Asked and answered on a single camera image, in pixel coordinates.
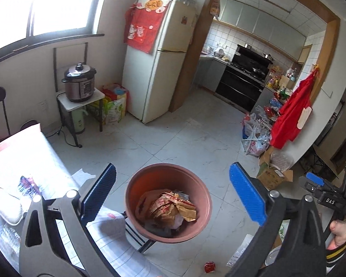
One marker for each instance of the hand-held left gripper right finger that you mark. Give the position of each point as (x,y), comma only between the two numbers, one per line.
(248,193)

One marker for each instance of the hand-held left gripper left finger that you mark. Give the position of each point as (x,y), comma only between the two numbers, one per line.
(99,193)

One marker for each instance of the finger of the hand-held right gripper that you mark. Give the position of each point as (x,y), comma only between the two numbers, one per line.
(312,189)
(314,178)

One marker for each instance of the terracotta plastic bin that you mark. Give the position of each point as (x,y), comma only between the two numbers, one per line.
(138,184)

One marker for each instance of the brown paper bag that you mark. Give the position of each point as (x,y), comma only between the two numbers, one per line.
(173,207)

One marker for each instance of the person's right forearm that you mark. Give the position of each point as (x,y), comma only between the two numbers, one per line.
(344,259)

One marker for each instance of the person's right hand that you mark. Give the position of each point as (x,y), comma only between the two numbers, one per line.
(338,233)

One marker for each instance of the open cardboard box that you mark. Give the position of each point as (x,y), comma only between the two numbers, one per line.
(272,173)

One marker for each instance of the black metal stool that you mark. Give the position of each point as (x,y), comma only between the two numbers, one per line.
(138,239)

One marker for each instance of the plastic bags on floor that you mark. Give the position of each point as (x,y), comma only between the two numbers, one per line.
(256,132)

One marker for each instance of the red hanging apron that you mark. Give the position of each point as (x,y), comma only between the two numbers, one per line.
(291,115)

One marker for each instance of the blue white foil wrapper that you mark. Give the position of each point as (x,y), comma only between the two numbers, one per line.
(28,186)

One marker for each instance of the light green thermos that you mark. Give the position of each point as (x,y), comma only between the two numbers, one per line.
(78,121)

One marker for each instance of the small red wrapper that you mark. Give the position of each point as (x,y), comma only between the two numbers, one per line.
(210,267)

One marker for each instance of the colourful shopping bags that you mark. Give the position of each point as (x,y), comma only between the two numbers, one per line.
(114,105)

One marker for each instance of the small white side table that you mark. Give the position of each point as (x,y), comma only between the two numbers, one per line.
(75,105)

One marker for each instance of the white foam fruit net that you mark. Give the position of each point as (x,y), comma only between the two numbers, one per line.
(5,206)

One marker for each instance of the clear plastic packaging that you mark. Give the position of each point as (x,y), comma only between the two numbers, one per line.
(8,238)

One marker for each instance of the bottles on kitchen counter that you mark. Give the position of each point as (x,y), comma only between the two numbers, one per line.
(279,80)

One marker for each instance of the black stove with oven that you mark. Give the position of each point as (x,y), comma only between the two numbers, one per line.
(242,83)

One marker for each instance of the silver black pressure cooker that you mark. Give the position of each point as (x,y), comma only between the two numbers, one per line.
(79,83)

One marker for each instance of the white fridge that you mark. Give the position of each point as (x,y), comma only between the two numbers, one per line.
(158,72)

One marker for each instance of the red printed cloth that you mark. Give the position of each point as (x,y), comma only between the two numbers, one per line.
(141,28)

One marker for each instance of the dark framed window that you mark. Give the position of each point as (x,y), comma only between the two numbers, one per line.
(46,3)

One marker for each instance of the black metal chair frame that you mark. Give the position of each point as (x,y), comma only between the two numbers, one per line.
(56,63)

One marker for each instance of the grey kitchen wall cabinets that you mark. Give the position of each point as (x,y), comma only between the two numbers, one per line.
(262,20)

